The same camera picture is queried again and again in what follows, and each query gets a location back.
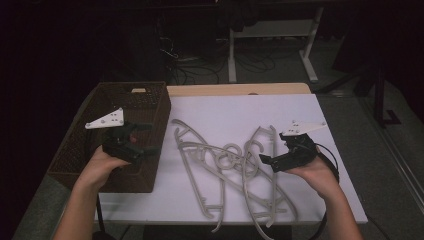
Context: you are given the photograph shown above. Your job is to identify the person's right hand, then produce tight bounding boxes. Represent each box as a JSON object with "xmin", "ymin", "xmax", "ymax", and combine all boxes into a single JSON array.
[{"xmin": 285, "ymin": 146, "xmax": 341, "ymax": 201}]

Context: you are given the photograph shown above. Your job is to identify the person's left hand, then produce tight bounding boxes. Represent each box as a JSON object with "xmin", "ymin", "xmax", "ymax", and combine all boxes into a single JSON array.
[{"xmin": 74, "ymin": 145, "xmax": 132, "ymax": 194}]

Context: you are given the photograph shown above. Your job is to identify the brown woven basket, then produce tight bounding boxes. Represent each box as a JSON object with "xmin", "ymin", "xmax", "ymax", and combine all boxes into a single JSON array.
[{"xmin": 46, "ymin": 81, "xmax": 172, "ymax": 194}]

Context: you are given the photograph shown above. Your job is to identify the black metal stand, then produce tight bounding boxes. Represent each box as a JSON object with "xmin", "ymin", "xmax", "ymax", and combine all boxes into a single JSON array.
[{"xmin": 372, "ymin": 61, "xmax": 403, "ymax": 130}]

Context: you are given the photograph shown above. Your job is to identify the black floor cables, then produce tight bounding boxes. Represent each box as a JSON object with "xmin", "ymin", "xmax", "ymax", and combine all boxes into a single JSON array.
[{"xmin": 159, "ymin": 34, "xmax": 279, "ymax": 86}]

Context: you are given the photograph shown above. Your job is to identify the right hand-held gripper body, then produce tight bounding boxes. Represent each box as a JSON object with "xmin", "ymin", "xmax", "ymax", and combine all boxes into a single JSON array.
[{"xmin": 281, "ymin": 120, "xmax": 328, "ymax": 172}]

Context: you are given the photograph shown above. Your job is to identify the white metal desk frame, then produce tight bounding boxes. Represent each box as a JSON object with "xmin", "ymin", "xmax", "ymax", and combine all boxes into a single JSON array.
[{"xmin": 227, "ymin": 6, "xmax": 326, "ymax": 84}]

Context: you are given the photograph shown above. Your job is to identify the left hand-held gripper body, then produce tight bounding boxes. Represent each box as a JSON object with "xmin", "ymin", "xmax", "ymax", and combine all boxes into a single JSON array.
[{"xmin": 84, "ymin": 107, "xmax": 145, "ymax": 166}]

